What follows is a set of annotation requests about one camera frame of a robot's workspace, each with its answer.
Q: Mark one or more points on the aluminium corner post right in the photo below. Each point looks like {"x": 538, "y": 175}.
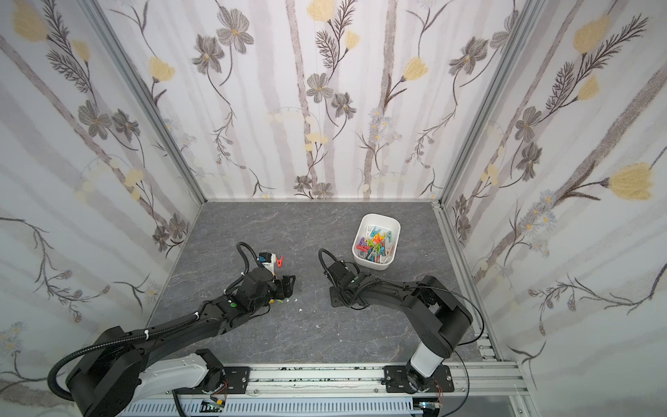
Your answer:
{"x": 510, "y": 56}

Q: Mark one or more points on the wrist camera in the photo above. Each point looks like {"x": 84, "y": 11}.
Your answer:
{"x": 268, "y": 261}
{"x": 342, "y": 274}

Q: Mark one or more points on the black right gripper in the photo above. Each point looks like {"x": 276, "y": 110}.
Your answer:
{"x": 339, "y": 296}

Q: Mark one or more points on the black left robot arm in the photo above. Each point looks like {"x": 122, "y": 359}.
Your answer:
{"x": 123, "y": 367}

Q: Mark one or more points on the white plastic storage box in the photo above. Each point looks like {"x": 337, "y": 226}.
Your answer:
{"x": 377, "y": 252}

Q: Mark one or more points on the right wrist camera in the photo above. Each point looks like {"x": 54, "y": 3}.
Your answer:
{"x": 342, "y": 274}

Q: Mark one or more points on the aluminium corner post left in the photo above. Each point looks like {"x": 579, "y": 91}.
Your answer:
{"x": 100, "y": 24}

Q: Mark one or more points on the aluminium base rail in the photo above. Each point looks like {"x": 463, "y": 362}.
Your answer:
{"x": 363, "y": 389}

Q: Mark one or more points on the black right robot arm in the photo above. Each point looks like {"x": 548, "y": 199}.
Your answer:
{"x": 437, "y": 315}

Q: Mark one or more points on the aluminium corner post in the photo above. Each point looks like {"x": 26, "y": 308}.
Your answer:
{"x": 510, "y": 56}
{"x": 100, "y": 24}

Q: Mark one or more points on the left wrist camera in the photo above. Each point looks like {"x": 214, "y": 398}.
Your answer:
{"x": 268, "y": 261}

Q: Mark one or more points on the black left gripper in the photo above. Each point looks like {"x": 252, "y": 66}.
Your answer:
{"x": 284, "y": 287}

